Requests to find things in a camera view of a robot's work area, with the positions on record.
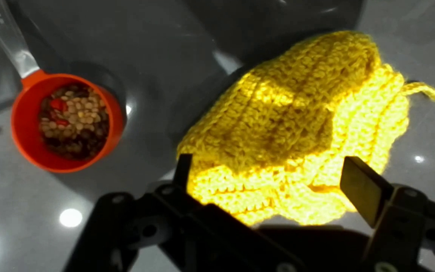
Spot red tomato toy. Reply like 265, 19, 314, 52
0, 0, 128, 176

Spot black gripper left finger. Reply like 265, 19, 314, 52
64, 153, 299, 272

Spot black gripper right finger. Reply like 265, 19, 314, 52
338, 156, 435, 272

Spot small dried beans portion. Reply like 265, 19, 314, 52
37, 83, 111, 159

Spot yellow banana peel toy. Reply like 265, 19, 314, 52
175, 29, 435, 229

